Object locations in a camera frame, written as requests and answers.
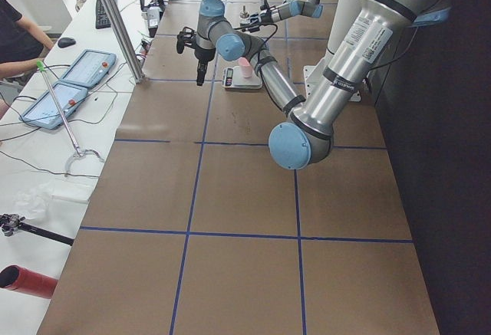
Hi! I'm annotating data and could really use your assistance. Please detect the silver electronic kitchen scale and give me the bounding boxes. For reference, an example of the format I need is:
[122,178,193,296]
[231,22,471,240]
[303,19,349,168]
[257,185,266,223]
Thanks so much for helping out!
[222,66,262,90]

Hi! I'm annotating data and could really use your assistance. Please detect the far blue teach pendant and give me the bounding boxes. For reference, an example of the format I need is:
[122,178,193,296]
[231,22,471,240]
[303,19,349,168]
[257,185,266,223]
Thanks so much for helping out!
[59,49,117,89]

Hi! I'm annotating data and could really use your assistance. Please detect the black computer mouse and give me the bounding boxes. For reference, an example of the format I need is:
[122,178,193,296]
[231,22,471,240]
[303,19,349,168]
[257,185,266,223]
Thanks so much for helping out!
[57,37,76,48]

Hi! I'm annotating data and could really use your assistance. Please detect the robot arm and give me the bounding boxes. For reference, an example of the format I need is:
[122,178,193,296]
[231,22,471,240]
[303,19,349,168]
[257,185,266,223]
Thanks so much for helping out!
[176,0,450,169]
[236,0,323,32]

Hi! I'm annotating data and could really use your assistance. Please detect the black computer keyboard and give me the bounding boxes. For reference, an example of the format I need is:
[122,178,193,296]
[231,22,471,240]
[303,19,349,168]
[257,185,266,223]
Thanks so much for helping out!
[95,0,111,29]

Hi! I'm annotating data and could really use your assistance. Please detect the near blue teach pendant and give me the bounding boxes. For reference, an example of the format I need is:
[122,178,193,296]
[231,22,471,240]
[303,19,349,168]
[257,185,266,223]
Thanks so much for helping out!
[19,81,87,130]

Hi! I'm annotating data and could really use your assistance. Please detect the blue teach pendant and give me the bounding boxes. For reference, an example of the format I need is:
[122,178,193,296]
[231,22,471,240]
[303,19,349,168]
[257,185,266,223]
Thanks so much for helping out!
[59,49,117,89]
[19,81,87,130]

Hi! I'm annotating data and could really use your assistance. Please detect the clear glass sauce bottle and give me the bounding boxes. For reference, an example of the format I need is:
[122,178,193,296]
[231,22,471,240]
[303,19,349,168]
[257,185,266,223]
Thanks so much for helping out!
[239,5,251,31]

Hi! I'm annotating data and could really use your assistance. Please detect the black tripod stand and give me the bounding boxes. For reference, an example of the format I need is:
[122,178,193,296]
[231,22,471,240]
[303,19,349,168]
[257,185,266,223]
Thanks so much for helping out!
[1,214,74,246]

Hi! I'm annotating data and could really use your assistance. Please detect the crumpled white plastic bag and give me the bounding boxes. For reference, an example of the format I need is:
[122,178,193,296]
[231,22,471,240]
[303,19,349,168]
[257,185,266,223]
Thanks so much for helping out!
[11,179,93,220]

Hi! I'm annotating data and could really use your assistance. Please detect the red cylinder tube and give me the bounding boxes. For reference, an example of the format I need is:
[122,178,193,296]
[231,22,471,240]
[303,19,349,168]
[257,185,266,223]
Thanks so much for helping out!
[1,265,58,299]

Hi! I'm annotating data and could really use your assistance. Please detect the aluminium frame post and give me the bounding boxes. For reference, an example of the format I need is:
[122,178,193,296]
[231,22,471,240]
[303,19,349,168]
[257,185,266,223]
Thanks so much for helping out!
[101,0,144,84]

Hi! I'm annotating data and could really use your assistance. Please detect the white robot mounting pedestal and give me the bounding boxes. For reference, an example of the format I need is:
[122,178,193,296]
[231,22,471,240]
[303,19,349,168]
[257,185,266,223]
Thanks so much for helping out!
[304,0,361,97]

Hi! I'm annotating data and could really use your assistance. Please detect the seated person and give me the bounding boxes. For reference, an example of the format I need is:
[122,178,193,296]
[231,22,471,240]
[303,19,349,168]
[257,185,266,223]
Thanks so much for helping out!
[0,0,57,120]

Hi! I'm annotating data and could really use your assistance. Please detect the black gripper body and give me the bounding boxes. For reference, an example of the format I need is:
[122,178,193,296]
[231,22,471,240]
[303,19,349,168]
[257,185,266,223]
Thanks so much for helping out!
[258,7,277,25]
[194,45,215,71]

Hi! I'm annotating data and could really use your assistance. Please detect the metal reacher grabber stick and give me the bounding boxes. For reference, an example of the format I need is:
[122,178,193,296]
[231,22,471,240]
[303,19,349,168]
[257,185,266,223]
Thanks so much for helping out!
[37,61,105,177]

